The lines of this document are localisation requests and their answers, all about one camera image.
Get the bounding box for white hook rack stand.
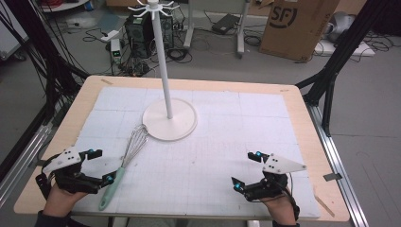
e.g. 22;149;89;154
127;0;199;142

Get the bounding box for white floor board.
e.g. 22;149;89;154
313;39;376;58

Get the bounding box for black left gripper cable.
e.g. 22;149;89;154
35;154;61;201

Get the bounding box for grey rounded appliance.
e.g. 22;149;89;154
324;11;356;44

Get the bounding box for brown cardboard box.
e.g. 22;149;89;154
258;0;341;62

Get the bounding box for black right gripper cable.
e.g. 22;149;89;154
285;183;301;221

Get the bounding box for flat black device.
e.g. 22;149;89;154
211;13;240;35

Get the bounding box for person's right hand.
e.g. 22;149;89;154
259;193;297;224

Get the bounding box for thin wooden strip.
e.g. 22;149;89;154
313;192;336;218

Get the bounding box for black computer tower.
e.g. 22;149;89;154
124;12;175;60

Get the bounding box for white power strip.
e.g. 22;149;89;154
99;29;121;43

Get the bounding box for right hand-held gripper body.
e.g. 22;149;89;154
244;153;307;202

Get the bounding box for black frame strut with cables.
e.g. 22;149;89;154
0;0;90;127

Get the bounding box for aluminium rail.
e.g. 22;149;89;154
306;103;370;227
0;122;54;206

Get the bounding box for whisk with green handle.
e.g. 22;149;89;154
97;123;149;212

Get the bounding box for person's left hand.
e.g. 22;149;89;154
42;183;89;217

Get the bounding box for white device with green display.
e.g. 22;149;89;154
110;38;123;64

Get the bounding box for white metal floor stand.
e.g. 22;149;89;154
183;0;253;60

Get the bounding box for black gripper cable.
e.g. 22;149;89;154
35;154;61;201
285;183;301;221

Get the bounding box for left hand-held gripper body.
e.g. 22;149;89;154
42;146;108;195

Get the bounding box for white grid mat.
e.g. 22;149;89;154
50;85;321;219

